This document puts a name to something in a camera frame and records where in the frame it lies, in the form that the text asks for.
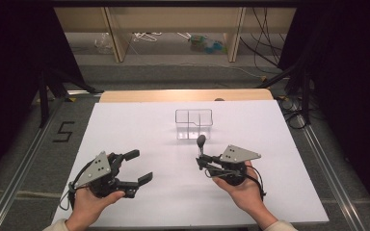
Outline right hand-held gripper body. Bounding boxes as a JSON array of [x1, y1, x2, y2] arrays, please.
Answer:
[[204, 144, 262, 187]]

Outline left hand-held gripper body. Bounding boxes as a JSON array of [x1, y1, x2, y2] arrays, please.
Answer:
[[72, 150, 140, 198]]

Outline black makeup brush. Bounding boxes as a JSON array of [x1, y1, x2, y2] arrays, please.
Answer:
[[196, 134, 208, 160]]

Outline clear acrylic organizer box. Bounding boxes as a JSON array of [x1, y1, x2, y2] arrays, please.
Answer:
[[174, 108, 214, 141]]

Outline person's left hand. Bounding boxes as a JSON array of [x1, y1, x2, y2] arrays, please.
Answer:
[[65, 184, 126, 226]]

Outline person's right hand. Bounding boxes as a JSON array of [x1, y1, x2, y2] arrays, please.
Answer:
[[211, 161, 279, 230]]

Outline white board sheet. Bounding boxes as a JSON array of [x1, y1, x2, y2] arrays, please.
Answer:
[[50, 99, 330, 229]]

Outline light wooden table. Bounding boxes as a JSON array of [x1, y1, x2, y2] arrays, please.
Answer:
[[98, 89, 275, 104]]

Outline black metal stand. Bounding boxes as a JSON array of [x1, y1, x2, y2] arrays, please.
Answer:
[[37, 66, 106, 129], [254, 61, 313, 127]]

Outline beige wooden shelf unit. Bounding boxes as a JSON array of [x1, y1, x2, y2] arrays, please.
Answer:
[[53, 6, 298, 64]]

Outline bag of colourful toys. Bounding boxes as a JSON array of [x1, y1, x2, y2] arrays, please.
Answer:
[[187, 33, 227, 55]]

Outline clear plastic bag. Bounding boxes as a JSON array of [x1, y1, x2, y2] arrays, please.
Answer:
[[93, 32, 115, 55]]

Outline white clothes hangers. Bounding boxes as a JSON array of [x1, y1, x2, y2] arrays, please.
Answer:
[[132, 31, 164, 43]]

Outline black curtain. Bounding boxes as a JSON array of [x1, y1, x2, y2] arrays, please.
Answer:
[[0, 0, 85, 191], [277, 0, 370, 223]]

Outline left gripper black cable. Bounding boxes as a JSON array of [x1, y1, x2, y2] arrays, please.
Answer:
[[58, 159, 93, 213]]

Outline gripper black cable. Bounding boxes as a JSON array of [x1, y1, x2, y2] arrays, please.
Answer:
[[58, 159, 93, 213], [244, 164, 268, 202]]

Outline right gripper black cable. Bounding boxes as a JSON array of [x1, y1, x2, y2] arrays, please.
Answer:
[[244, 164, 268, 202]]

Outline coiled black floor cables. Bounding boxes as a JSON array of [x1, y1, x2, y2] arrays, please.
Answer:
[[277, 94, 308, 131]]

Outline aluminium floor rail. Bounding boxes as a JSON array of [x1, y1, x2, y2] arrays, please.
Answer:
[[0, 95, 66, 231], [297, 114, 368, 231]]

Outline hanging black cables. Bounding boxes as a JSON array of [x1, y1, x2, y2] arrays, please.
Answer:
[[239, 7, 287, 75]]

